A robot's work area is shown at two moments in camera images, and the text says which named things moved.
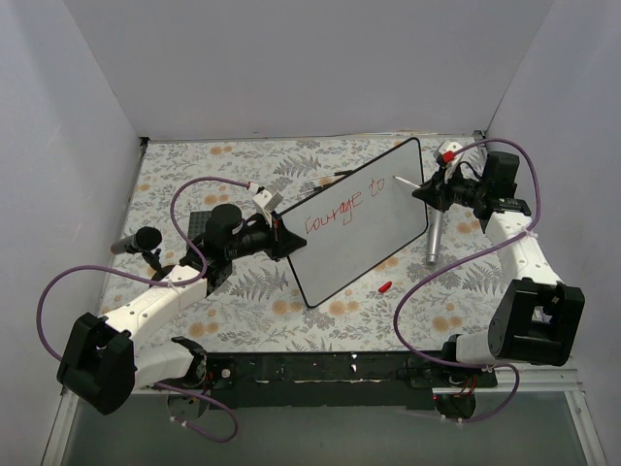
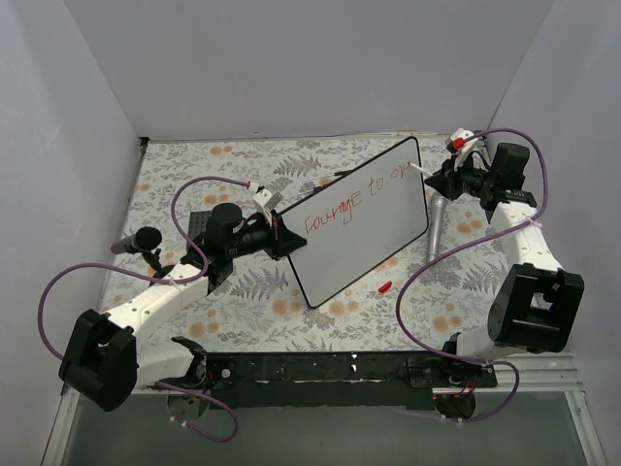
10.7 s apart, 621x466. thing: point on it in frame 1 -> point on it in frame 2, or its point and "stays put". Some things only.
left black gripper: (277, 238) stays put
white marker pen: (408, 181) -> (423, 170)
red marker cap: (385, 286) stays put
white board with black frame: (357, 220) stays put
